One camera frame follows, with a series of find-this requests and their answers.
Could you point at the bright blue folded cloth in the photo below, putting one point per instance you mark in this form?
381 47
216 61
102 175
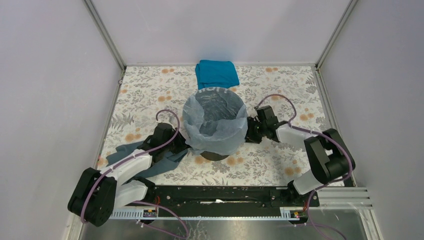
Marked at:
210 73

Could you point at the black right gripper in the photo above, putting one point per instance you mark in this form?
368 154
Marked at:
251 138

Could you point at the white slotted cable duct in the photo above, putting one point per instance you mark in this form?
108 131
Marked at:
160 214

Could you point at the black plastic trash bin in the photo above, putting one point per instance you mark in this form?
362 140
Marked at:
215 132

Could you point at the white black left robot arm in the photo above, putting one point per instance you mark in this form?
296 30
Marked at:
126 180

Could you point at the light blue plastic trash bag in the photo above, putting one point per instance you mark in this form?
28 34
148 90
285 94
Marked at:
215 129

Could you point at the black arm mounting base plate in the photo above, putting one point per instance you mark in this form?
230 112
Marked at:
237 200

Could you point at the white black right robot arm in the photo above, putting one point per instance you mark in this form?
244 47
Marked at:
328 157

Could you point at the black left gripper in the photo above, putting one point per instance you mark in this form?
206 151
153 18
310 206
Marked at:
182 144

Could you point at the floral patterned table mat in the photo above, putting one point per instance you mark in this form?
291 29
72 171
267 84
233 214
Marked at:
152 94

